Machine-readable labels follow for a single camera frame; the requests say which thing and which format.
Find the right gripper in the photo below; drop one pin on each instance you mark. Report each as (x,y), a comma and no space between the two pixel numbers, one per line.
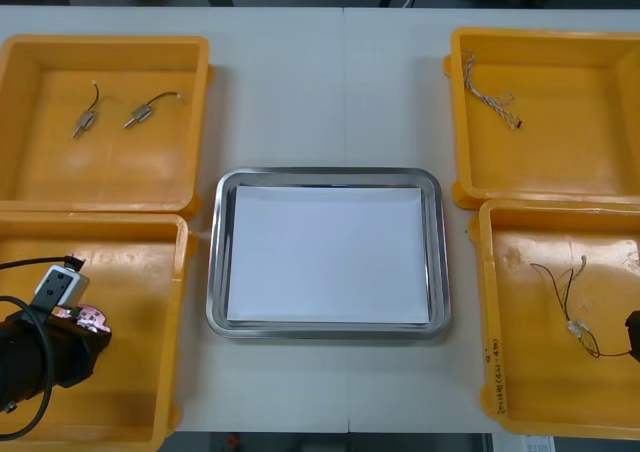
(635,337)

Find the small metal solenoid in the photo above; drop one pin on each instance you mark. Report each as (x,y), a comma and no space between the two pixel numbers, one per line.
(84,120)
(142,113)

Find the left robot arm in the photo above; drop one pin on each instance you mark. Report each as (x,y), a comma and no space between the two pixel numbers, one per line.
(20,352)

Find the white paper sheet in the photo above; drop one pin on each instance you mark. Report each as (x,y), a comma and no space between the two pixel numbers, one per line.
(325,252)

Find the steel tray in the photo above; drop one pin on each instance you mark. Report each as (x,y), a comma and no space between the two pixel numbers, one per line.
(216,272)

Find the round red circuit board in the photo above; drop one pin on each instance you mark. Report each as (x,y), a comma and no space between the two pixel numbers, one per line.
(92,318)

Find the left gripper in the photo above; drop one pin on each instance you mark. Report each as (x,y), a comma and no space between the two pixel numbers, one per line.
(80,352)

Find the yellow-orange plastic bin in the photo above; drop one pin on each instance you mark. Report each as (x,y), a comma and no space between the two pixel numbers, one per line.
(560,162)
(140,372)
(150,172)
(545,387)

